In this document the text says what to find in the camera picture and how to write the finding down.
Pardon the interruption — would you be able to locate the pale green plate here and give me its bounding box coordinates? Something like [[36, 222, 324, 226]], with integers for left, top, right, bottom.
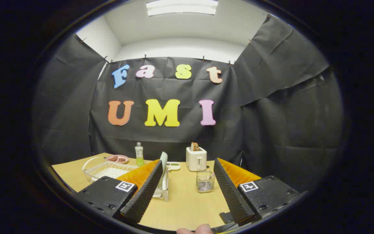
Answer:
[[157, 151, 169, 195]]

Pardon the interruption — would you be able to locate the white toaster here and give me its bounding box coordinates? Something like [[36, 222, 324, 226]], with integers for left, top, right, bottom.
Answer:
[[186, 147, 207, 172]]

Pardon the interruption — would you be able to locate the metal wire basket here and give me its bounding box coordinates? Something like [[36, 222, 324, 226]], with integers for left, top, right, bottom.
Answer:
[[196, 171, 216, 193]]

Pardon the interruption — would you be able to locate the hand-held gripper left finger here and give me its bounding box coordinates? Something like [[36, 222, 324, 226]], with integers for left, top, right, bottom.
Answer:
[[75, 159, 164, 225]]

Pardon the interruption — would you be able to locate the ceiling light panel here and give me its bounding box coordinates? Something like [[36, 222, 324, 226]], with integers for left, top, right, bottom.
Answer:
[[146, 0, 219, 17]]

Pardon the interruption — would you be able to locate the pink plate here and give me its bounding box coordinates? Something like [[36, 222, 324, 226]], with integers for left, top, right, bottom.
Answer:
[[105, 155, 130, 164]]

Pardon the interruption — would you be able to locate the green drink bottle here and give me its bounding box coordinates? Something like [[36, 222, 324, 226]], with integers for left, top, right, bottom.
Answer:
[[135, 142, 144, 166]]

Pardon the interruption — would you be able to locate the white wire dish rack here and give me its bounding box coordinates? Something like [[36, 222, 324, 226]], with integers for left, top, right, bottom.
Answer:
[[82, 157, 169, 202]]

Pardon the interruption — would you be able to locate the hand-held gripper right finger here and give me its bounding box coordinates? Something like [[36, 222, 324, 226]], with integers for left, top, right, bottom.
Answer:
[[213, 158, 302, 226]]

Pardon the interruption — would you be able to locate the black backdrop cloth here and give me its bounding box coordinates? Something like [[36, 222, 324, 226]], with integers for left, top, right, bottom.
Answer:
[[33, 15, 343, 195]]

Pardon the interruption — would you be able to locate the white drip tray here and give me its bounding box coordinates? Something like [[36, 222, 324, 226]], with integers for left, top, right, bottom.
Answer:
[[93, 167, 127, 181]]

